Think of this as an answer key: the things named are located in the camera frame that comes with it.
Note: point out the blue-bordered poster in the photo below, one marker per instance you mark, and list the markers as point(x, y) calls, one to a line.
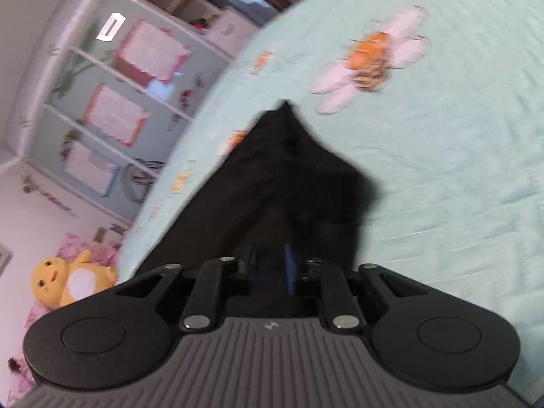
point(89, 168)

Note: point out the yellow plush toy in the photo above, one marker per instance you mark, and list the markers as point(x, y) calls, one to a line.
point(55, 276)

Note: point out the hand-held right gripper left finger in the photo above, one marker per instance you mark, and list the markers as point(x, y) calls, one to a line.
point(253, 265)

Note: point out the orange-bordered poster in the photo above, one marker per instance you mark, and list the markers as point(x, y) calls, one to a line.
point(114, 112)

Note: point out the pink-bordered poster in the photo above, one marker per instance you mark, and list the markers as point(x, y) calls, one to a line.
point(153, 49)

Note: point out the white corner shelf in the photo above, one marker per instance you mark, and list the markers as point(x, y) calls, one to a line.
point(178, 0)

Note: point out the white drawer cabinet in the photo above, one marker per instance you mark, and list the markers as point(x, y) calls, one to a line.
point(233, 29)

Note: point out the sliding-door wardrobe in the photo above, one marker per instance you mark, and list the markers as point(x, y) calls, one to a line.
point(55, 127)

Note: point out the black pants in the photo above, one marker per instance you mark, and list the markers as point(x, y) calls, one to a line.
point(276, 187)

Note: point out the wall hanging ornament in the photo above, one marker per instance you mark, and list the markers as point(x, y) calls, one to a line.
point(46, 193)

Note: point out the bee-print quilted bedspread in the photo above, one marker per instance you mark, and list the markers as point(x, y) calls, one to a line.
point(446, 157)

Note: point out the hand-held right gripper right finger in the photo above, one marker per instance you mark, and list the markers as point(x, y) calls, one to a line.
point(291, 267)

